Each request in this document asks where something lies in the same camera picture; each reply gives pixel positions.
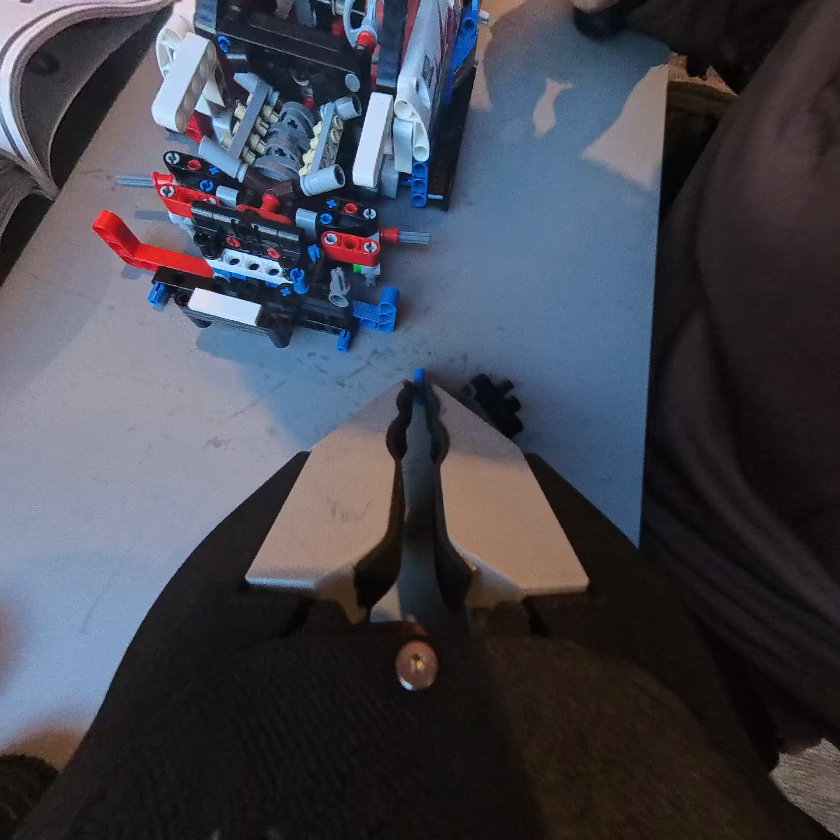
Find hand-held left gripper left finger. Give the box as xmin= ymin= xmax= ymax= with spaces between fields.
xmin=245 ymin=381 xmax=405 ymax=608

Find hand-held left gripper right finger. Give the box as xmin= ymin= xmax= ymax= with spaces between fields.
xmin=430 ymin=384 xmax=590 ymax=614

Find black angled brick beam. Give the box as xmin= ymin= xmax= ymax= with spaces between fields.
xmin=469 ymin=374 xmax=525 ymax=439

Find brick model race car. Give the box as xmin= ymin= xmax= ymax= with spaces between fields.
xmin=92 ymin=0 xmax=490 ymax=350

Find grey desk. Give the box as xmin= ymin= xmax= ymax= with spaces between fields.
xmin=0 ymin=0 xmax=670 ymax=769

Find open instruction booklet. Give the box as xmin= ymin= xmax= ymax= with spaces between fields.
xmin=0 ymin=0 xmax=175 ymax=237

